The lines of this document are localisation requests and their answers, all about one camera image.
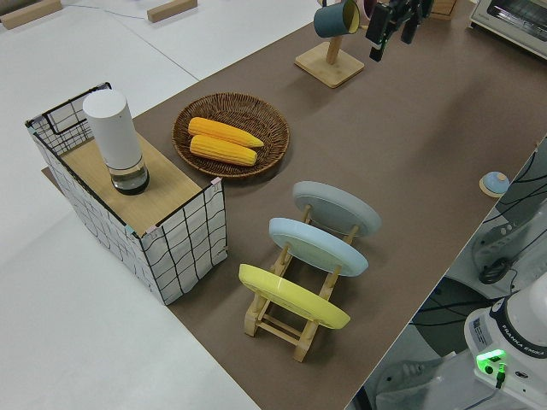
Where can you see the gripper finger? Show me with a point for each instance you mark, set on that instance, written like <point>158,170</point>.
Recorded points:
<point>379,30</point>
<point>409,29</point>

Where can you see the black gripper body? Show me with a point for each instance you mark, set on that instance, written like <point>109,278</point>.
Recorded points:
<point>410,7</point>

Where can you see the gray plate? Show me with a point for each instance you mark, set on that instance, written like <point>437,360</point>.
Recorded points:
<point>337,205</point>

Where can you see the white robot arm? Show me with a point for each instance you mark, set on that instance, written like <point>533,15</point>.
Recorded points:
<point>521,324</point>

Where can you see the light blue plate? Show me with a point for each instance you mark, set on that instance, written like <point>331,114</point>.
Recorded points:
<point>316,243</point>

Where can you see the yellow plate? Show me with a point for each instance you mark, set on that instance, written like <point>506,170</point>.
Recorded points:
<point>290,294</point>

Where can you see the wooden plate rack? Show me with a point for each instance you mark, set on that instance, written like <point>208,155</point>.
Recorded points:
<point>299,341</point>

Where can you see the pink mug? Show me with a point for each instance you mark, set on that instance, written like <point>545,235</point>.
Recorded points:
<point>369,7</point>

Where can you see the teal mug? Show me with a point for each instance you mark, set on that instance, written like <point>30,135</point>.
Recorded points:
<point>331,19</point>

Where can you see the wooden mug tree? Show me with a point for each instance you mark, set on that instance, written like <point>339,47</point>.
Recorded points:
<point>329,68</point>

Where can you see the white toaster oven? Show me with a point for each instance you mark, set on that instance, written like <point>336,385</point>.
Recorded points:
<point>508,21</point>

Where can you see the brown table mat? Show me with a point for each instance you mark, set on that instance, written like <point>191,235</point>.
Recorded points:
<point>406,149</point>

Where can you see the woven wicker basket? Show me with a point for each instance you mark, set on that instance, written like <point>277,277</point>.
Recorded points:
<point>273,149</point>

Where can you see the blue dome bell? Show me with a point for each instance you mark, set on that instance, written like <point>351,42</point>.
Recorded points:
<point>494,181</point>

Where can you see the yellow corn cob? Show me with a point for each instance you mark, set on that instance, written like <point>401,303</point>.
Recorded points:
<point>222,130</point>
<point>222,151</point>

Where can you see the wooden block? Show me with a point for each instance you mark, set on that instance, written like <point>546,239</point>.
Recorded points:
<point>25,15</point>
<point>171,10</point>

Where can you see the gray power strip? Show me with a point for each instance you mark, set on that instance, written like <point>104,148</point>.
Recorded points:
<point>498,239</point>

